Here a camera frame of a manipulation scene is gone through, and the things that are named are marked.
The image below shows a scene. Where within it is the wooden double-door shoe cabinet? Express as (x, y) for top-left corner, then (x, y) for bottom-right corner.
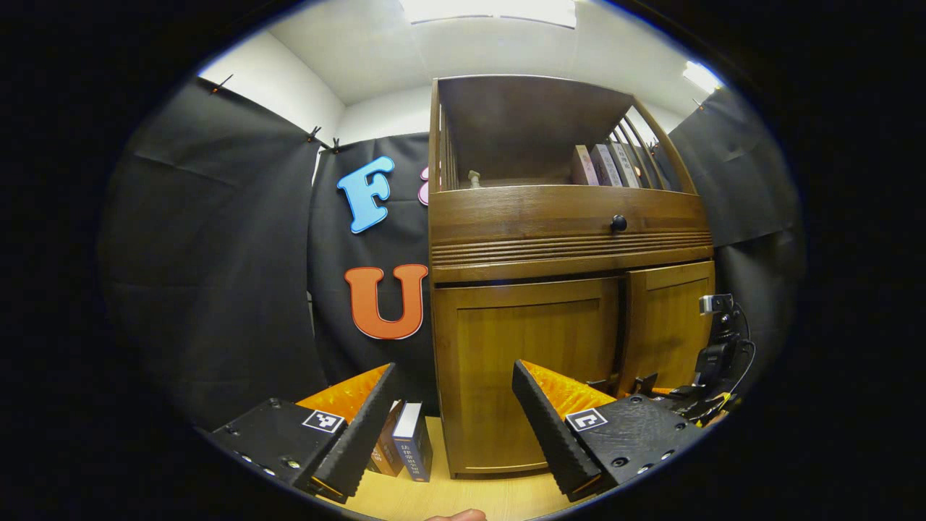
(428, 75), (717, 480)

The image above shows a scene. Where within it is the large ceiling light panel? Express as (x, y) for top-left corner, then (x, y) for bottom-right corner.
(400, 0), (578, 28)

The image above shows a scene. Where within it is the pink upright book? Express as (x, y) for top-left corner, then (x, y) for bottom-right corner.
(574, 145), (600, 187)

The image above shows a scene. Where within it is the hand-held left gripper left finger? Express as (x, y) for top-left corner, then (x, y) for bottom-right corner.
(206, 362), (406, 505)

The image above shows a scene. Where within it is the brown boxed book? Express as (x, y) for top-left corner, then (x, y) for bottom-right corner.
(368, 400), (406, 478)

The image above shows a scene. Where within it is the small ceiling light panel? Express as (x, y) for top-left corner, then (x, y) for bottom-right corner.
(682, 62), (724, 93)

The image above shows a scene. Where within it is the blue boxed book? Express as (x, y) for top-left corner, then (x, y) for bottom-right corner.
(392, 402), (434, 483)

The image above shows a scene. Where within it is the light grey upright book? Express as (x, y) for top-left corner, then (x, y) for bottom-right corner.
(609, 140), (642, 189)

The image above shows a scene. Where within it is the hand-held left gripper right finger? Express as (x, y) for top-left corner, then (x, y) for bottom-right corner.
(511, 359), (705, 504)

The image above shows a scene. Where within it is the wooden cabinet door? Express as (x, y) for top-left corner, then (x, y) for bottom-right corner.
(619, 260), (717, 397)
(433, 277), (624, 476)

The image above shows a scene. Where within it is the wooden cabinet drawer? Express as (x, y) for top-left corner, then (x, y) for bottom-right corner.
(429, 185), (714, 270)

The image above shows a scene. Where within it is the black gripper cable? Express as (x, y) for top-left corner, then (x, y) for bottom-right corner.
(734, 302), (757, 396)

